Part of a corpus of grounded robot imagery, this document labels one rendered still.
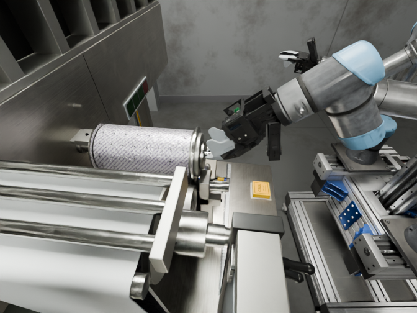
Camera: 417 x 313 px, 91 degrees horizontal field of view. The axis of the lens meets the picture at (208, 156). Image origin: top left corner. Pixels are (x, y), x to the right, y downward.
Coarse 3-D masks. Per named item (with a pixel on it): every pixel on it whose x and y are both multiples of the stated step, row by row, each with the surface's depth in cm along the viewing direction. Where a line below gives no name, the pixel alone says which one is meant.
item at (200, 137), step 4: (192, 136) 51; (200, 136) 51; (192, 140) 50; (196, 140) 50; (200, 140) 51; (196, 144) 49; (200, 144) 51; (196, 148) 49; (196, 152) 49; (196, 156) 49; (196, 160) 49; (196, 164) 49; (196, 168) 50; (196, 172) 51; (200, 172) 56
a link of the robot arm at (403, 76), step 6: (414, 30) 86; (414, 36) 85; (408, 42) 88; (414, 66) 89; (402, 72) 93; (408, 72) 91; (414, 72) 91; (390, 78) 98; (396, 78) 95; (402, 78) 94; (408, 78) 93; (384, 114) 105
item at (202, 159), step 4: (204, 144) 52; (200, 148) 51; (204, 148) 51; (200, 152) 50; (200, 156) 50; (204, 156) 53; (200, 160) 51; (204, 160) 55; (200, 164) 51; (204, 164) 54; (200, 168) 53
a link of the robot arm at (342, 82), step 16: (352, 48) 32; (368, 48) 30; (320, 64) 35; (336, 64) 32; (352, 64) 31; (368, 64) 30; (304, 80) 35; (320, 80) 34; (336, 80) 33; (352, 80) 32; (368, 80) 32; (320, 96) 34; (336, 96) 34; (352, 96) 34; (368, 96) 34; (336, 112) 37
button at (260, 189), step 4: (252, 184) 90; (256, 184) 88; (260, 184) 88; (264, 184) 88; (268, 184) 88; (252, 188) 89; (256, 188) 86; (260, 188) 86; (264, 188) 86; (268, 188) 86; (256, 192) 85; (260, 192) 85; (264, 192) 85; (268, 192) 85; (256, 196) 85; (260, 196) 85; (264, 196) 85; (268, 196) 84
